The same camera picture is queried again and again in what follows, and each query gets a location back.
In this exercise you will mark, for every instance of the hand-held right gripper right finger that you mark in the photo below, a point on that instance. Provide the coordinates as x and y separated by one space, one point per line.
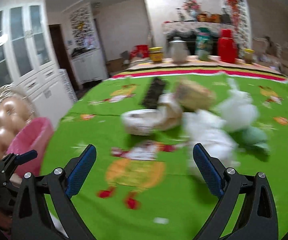
207 173

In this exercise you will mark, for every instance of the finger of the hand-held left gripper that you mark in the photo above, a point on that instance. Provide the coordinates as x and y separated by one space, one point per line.
27 154

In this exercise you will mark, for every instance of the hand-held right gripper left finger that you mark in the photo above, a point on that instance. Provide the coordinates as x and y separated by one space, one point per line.
82 172

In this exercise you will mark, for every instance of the white plastic bag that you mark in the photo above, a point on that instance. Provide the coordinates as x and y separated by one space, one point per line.
236 110

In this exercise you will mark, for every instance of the cream carton box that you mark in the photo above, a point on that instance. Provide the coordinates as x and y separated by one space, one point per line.
196 92

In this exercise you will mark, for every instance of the crumpled white tissue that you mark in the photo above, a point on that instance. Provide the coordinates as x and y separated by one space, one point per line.
209 135

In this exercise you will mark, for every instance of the doll head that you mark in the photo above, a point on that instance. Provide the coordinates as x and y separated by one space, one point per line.
1 122

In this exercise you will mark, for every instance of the green printed tablecloth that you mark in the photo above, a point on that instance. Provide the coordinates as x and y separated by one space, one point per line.
96 130

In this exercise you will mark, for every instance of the crumpled beige paper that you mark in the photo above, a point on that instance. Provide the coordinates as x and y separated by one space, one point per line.
170 116

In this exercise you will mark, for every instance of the white paper bowl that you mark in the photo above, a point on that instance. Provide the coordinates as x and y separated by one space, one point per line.
139 122

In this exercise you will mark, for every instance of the black box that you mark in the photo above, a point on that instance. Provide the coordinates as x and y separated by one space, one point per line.
154 92

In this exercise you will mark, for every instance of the tall white cabinet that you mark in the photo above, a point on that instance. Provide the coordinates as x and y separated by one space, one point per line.
26 55

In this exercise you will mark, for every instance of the low white cabinet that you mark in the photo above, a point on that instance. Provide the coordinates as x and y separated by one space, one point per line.
90 66

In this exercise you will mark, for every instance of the dark wooden door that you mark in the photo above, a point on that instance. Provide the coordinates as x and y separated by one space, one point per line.
59 50

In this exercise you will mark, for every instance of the glass jar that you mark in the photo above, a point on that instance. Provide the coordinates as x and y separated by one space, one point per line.
248 56

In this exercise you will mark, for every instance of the white kettle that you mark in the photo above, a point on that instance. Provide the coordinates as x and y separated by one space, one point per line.
177 51

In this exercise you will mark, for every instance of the red bag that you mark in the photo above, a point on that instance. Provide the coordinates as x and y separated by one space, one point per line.
227 46

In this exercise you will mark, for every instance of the yellow box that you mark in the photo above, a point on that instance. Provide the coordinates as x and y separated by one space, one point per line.
156 55

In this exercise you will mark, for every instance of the green snack packet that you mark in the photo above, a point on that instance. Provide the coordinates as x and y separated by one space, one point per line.
204 43

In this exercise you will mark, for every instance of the beige sofa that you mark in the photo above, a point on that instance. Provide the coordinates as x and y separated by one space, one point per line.
274 52

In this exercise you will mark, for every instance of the sideboard with lace cloth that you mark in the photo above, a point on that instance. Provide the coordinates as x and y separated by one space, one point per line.
184 27

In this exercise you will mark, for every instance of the orange basket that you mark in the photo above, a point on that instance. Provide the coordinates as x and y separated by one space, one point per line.
207 17

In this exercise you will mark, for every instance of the flower bouquet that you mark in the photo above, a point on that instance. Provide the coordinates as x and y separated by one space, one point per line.
191 6

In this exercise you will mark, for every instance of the wall photo collage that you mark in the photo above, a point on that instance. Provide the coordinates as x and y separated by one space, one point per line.
81 25

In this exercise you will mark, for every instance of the red wall decoration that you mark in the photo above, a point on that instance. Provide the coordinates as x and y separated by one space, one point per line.
234 2

